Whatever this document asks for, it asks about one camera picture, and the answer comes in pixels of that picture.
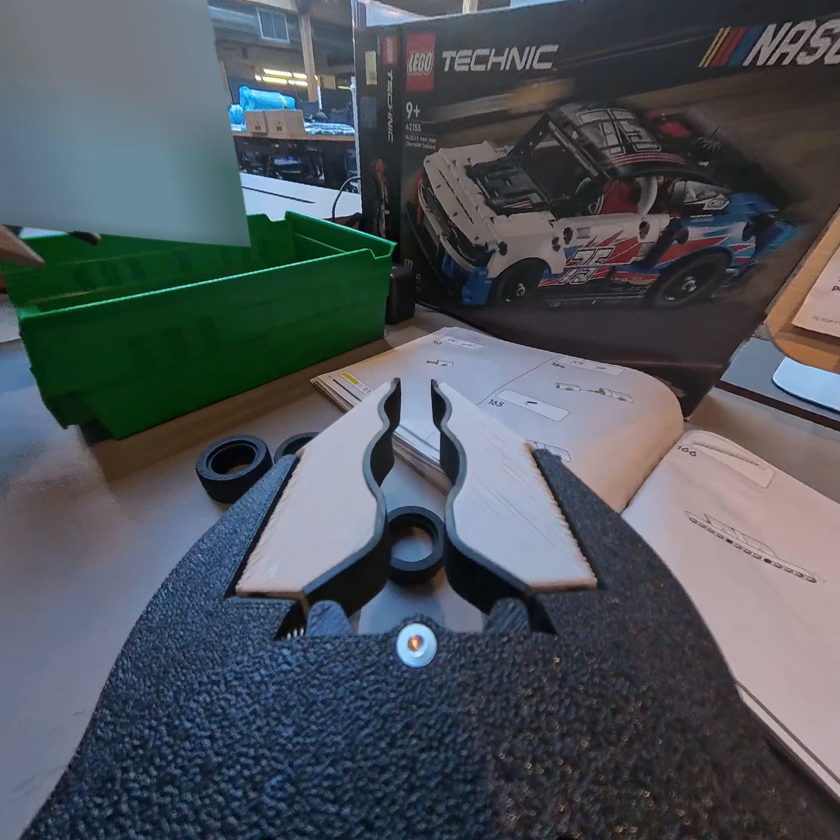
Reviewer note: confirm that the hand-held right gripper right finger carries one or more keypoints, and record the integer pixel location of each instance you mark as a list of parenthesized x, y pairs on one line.
[(518, 518)]

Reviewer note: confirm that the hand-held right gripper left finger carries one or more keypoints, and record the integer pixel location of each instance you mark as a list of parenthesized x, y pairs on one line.
[(315, 518)]

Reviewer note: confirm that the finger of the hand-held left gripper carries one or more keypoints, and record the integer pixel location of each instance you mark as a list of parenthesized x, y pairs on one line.
[(88, 237), (16, 248)]

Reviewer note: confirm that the white instruction booklet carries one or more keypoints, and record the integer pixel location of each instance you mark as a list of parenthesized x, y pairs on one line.
[(590, 407)]

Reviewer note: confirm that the green box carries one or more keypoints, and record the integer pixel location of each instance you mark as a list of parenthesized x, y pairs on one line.
[(197, 341)]

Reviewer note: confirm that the grey desk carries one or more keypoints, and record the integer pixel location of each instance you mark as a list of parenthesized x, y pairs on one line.
[(98, 558)]

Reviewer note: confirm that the black toy tyre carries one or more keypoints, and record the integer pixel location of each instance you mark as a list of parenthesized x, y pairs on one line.
[(229, 482), (417, 569), (292, 446)]

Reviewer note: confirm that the white topped wooden table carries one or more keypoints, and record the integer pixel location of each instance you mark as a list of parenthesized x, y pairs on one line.
[(289, 193)]

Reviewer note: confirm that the black power adapter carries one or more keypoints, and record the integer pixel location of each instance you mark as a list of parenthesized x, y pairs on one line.
[(399, 295)]

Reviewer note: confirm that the dark cardboard box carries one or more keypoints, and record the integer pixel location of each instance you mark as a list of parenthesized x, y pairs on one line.
[(656, 315)]

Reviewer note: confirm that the grey flat pad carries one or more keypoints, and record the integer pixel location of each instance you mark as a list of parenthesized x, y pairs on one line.
[(807, 387)]

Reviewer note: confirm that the wooden board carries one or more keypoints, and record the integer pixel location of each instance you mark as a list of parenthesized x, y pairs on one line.
[(781, 328)]

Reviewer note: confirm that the white paper sheet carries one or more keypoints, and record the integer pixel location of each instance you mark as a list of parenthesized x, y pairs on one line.
[(820, 302)]

